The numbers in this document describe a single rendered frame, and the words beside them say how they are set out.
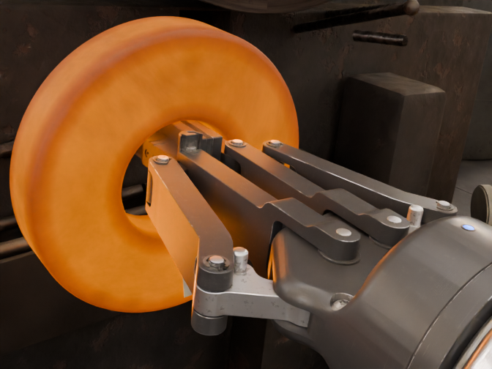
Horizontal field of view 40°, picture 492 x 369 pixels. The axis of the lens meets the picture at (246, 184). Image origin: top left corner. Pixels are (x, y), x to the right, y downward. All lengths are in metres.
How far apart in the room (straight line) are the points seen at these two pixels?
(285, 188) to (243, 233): 0.03
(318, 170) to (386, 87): 0.48
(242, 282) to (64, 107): 0.12
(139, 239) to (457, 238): 0.18
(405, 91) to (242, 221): 0.51
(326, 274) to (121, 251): 0.15
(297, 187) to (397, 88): 0.50
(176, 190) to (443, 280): 0.12
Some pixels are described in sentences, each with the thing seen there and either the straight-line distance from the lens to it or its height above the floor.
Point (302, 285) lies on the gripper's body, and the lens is 0.22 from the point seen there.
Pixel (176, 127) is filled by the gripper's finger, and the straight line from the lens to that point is 0.33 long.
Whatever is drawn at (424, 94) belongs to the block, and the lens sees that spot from 0.78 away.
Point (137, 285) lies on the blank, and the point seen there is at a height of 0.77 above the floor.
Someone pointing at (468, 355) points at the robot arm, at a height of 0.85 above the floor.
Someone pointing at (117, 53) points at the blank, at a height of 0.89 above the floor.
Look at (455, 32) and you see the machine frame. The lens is 0.97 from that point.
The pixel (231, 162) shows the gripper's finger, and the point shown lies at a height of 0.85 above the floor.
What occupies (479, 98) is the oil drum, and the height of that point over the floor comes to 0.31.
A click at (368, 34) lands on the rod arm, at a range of 0.62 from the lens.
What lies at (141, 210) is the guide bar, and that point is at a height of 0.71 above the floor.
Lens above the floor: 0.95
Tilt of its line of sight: 21 degrees down
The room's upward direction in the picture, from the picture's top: 6 degrees clockwise
